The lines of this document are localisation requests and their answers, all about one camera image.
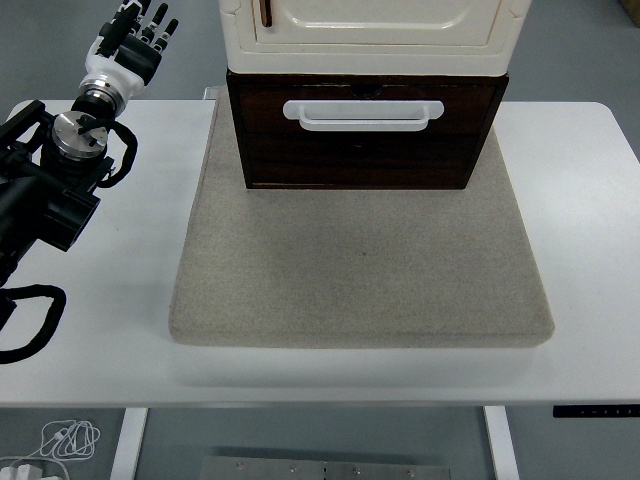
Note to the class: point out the beige fabric mat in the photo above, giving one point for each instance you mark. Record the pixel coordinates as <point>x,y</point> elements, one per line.
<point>360,270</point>

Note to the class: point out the cardboard box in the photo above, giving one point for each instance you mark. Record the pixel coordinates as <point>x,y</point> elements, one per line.
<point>632,10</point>

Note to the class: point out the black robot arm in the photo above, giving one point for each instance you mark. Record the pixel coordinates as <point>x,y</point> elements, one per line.
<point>20,200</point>

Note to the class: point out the black table control panel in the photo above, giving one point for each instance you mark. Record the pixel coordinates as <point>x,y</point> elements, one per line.
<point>595,411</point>

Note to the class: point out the white table leg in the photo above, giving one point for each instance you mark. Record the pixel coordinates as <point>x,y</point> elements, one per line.
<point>501,445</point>
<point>129,445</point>

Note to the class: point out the white charger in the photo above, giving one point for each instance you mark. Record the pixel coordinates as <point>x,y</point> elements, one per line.
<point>22,472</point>

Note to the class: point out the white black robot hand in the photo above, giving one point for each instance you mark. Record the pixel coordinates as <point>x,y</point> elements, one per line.
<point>107,62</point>

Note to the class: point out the grey metal plate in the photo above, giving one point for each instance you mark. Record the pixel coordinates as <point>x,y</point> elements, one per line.
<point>325,470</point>

